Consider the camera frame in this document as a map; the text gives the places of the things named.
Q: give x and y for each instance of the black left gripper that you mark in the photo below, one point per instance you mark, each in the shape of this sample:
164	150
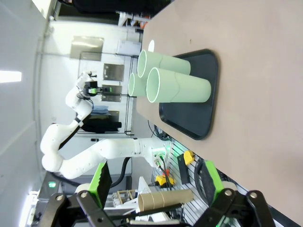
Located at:
91	84

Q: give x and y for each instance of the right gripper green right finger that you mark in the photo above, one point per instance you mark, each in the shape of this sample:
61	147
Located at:
211	182

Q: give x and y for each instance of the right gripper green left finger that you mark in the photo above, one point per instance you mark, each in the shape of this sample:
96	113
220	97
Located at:
100	184

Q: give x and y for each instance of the pale green tall cup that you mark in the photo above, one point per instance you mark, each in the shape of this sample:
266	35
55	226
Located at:
137	87
170	63
184	88

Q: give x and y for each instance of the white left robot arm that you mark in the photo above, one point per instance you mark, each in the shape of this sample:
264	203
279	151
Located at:
113	149

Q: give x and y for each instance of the blue cloth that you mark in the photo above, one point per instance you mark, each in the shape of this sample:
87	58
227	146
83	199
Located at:
100	110

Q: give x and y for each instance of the black rectangular box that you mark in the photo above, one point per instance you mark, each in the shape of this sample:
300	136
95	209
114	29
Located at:
184	169

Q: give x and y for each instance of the yellow emergency stop button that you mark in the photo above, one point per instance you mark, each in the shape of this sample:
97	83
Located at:
188	158
164	181

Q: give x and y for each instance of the black garment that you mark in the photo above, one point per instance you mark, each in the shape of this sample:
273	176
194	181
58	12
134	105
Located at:
101	126

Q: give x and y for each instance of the black metal clothes rack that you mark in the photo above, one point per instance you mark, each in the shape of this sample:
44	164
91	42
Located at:
127	118

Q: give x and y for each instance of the cardboard tube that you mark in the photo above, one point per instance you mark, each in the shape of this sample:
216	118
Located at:
165	199

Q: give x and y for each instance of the dark controller box green light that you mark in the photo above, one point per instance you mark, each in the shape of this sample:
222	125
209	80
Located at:
50	186

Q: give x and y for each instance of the black plastic tray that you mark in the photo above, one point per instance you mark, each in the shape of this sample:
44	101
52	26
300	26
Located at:
189	118

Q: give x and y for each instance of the white scalloped paper coaster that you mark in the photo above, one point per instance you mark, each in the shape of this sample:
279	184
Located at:
151	45

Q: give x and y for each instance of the ceiling light panel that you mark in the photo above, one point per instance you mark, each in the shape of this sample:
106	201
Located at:
10	76

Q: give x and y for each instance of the grey wall panel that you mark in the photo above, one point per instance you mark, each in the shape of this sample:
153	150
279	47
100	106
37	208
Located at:
116	97
113	72
114	116

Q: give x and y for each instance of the large grey metal wall plate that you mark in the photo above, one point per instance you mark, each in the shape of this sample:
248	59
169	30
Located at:
86	47

